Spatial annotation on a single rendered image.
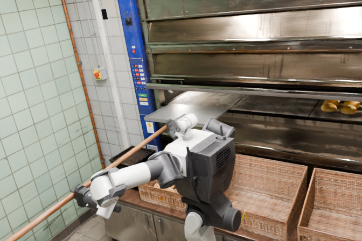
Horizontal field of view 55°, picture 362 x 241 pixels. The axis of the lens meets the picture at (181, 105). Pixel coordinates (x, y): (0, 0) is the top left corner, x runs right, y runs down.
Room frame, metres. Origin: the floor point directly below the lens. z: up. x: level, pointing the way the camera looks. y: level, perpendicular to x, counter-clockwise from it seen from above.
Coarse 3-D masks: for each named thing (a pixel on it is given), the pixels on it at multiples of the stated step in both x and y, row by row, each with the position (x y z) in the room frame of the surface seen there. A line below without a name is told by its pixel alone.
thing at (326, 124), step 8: (232, 112) 2.36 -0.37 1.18; (240, 112) 2.34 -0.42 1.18; (248, 112) 2.32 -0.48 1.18; (256, 112) 2.30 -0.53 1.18; (264, 112) 2.28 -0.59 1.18; (264, 120) 2.22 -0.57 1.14; (272, 120) 2.19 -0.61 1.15; (280, 120) 2.15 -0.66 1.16; (288, 120) 2.12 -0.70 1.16; (296, 120) 2.09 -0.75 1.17; (304, 120) 2.06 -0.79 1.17; (312, 120) 2.03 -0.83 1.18; (320, 120) 2.01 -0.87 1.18; (328, 120) 1.99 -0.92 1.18; (336, 120) 1.98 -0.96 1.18; (344, 120) 1.96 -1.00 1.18; (352, 120) 1.94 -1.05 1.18; (336, 128) 1.95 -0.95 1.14; (344, 128) 1.92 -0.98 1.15; (352, 128) 1.89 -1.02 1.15; (360, 128) 1.87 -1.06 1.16
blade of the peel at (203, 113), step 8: (168, 104) 2.75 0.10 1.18; (176, 104) 2.71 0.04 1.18; (152, 112) 2.56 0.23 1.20; (160, 112) 2.58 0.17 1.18; (168, 112) 2.55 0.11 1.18; (176, 112) 2.53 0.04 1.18; (184, 112) 2.50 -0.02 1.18; (192, 112) 2.48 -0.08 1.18; (200, 112) 2.45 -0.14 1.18; (208, 112) 2.42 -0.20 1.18; (216, 112) 2.40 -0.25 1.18; (224, 112) 2.38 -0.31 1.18; (152, 120) 2.43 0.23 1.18; (160, 120) 2.38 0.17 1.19; (176, 120) 2.30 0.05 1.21; (200, 120) 2.29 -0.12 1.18
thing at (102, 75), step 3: (93, 69) 3.06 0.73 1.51; (96, 69) 3.04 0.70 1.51; (99, 69) 3.02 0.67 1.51; (102, 69) 3.03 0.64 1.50; (105, 69) 3.06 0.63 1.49; (93, 72) 3.06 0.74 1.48; (96, 72) 3.04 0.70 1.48; (102, 72) 3.03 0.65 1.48; (105, 72) 3.05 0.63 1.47; (99, 75) 3.02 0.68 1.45; (102, 75) 3.02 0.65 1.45; (105, 75) 3.04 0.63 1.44; (96, 78) 3.05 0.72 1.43; (99, 78) 3.03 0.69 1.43; (102, 78) 3.01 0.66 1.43; (105, 78) 3.04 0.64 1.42
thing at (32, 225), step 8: (152, 136) 2.09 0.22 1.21; (144, 144) 2.01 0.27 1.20; (128, 152) 1.90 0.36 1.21; (120, 160) 1.82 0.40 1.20; (88, 184) 1.61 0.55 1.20; (64, 200) 1.48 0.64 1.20; (56, 208) 1.43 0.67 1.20; (40, 216) 1.37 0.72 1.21; (48, 216) 1.40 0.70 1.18; (32, 224) 1.33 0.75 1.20; (16, 232) 1.28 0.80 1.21; (24, 232) 1.29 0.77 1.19; (8, 240) 1.23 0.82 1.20; (16, 240) 1.26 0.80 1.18
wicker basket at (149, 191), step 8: (168, 144) 2.68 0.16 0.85; (144, 184) 2.36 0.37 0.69; (152, 184) 2.44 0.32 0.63; (144, 192) 2.28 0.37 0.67; (152, 192) 2.24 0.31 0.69; (160, 192) 2.19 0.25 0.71; (168, 192) 2.14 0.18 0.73; (176, 192) 2.34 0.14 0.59; (144, 200) 2.29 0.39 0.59; (152, 200) 2.24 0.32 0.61; (160, 200) 2.20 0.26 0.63; (168, 200) 2.16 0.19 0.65; (176, 200) 2.12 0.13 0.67; (176, 208) 2.12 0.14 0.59; (184, 208) 2.08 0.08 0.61
